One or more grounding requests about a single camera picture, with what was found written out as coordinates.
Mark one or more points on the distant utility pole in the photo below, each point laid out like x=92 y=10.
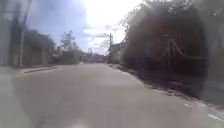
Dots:
x=110 y=46

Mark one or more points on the grey concrete road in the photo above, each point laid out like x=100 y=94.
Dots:
x=93 y=96

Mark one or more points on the tree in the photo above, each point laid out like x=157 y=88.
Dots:
x=68 y=41

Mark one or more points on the overgrown dark bushes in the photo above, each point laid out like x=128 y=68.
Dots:
x=166 y=43

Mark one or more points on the concrete kerb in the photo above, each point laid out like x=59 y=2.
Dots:
x=40 y=69

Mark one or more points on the building behind fence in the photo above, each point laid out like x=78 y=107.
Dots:
x=30 y=50

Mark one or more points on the pale pole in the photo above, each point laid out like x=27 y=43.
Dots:
x=22 y=36

